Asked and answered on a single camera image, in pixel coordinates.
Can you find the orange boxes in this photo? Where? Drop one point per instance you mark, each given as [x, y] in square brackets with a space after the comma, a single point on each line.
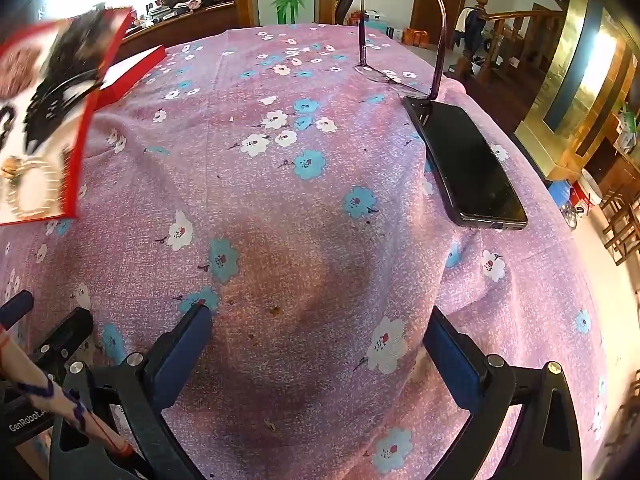
[417, 37]

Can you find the wooden staircase railing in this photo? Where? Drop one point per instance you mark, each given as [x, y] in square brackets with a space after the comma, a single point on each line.
[520, 22]

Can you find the cluttered wooden desk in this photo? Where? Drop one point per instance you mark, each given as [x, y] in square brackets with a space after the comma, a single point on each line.
[185, 22]

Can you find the purple floral tablecloth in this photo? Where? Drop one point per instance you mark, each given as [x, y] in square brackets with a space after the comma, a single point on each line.
[300, 260]

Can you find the thin-framed eyeglasses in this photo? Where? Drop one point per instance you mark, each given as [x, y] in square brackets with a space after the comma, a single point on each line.
[361, 30]

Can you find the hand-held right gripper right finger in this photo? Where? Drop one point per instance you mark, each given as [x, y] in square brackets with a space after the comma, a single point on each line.
[447, 355]

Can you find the red jewelry box tray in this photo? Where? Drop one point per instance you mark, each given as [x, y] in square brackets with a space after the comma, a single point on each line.
[75, 160]

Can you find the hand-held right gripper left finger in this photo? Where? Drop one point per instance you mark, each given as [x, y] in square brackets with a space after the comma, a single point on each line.
[185, 345]

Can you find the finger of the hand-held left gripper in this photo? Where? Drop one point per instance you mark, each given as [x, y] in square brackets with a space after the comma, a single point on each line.
[62, 335]
[15, 307]

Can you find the black office chair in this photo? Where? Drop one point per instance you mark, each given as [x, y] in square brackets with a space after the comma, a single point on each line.
[346, 0]

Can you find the wooden chairs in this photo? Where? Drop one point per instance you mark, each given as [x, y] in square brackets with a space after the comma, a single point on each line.
[620, 225]

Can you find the dark jacket on newel post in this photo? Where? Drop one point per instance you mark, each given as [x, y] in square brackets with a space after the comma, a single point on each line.
[469, 25]

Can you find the black hair clip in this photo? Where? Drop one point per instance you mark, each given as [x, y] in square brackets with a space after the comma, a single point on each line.
[55, 95]

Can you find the red jewelry box lid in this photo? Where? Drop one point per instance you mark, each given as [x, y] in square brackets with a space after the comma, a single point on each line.
[130, 72]

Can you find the black smartphone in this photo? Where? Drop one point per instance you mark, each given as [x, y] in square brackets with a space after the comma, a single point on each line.
[465, 160]

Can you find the brown wooden door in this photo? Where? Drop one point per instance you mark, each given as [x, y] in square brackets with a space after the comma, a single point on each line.
[440, 0]

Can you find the golden wall panel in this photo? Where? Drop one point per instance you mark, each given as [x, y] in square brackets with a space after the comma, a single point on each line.
[575, 60]

